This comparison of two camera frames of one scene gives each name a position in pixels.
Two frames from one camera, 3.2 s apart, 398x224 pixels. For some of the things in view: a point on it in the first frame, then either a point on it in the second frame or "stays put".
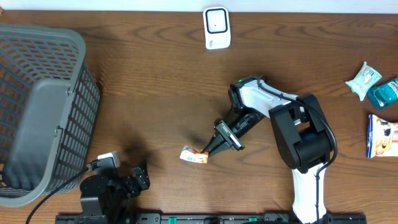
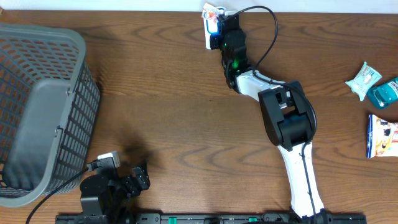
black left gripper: x=134 y=188 stays put
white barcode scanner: x=217 y=29 stays put
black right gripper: x=217 y=144 to x=213 y=40
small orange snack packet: x=193 y=154 to x=209 y=18
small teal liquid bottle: x=381 y=96 stays put
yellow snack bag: x=382 y=137 stays put
